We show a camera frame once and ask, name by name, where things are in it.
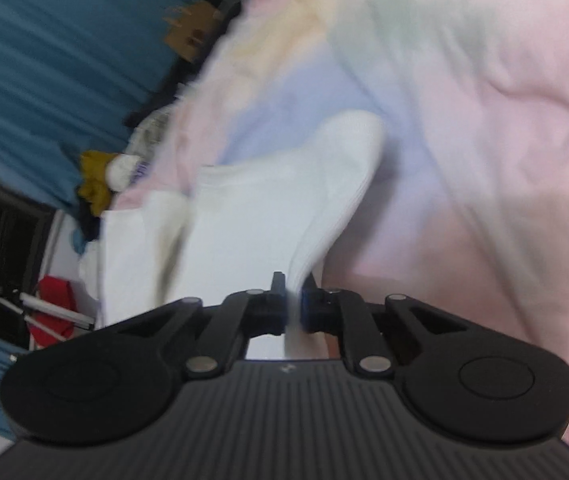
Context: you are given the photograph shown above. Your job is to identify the red cloth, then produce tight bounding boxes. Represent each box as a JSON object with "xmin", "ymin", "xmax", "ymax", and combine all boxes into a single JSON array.
[{"xmin": 29, "ymin": 275, "xmax": 79, "ymax": 348}]

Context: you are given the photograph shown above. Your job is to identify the dark cloth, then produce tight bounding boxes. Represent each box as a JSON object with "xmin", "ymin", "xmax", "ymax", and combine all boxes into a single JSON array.
[{"xmin": 72, "ymin": 199, "xmax": 104, "ymax": 242}]

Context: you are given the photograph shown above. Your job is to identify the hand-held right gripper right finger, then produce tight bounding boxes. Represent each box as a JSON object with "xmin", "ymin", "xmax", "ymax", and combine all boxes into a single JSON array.
[{"xmin": 300, "ymin": 285, "xmax": 470, "ymax": 378}]

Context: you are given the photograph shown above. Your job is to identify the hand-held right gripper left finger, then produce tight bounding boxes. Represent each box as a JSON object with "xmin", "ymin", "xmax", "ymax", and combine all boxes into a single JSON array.
[{"xmin": 109, "ymin": 271, "xmax": 287, "ymax": 378}]

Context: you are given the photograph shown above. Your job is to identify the mustard yellow cloth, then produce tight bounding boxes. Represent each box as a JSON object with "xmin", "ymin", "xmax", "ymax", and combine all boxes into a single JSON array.
[{"xmin": 77, "ymin": 150, "xmax": 125, "ymax": 216}]

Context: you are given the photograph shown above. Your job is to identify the white sweatpants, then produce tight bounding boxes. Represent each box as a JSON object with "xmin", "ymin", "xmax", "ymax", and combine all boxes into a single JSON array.
[{"xmin": 78, "ymin": 110, "xmax": 385, "ymax": 361}]

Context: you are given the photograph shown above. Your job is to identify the pastel tie-dye blanket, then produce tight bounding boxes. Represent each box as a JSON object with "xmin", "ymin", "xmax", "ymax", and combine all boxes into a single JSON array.
[{"xmin": 114, "ymin": 0, "xmax": 569, "ymax": 461}]

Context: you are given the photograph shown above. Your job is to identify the brown paper bag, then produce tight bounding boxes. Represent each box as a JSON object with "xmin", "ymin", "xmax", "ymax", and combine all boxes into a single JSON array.
[{"xmin": 163, "ymin": 0, "xmax": 222, "ymax": 63}]

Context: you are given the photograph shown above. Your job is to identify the grey printed cloth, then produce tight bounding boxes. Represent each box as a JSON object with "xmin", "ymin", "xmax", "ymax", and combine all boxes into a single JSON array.
[{"xmin": 132, "ymin": 105, "xmax": 176, "ymax": 181}]

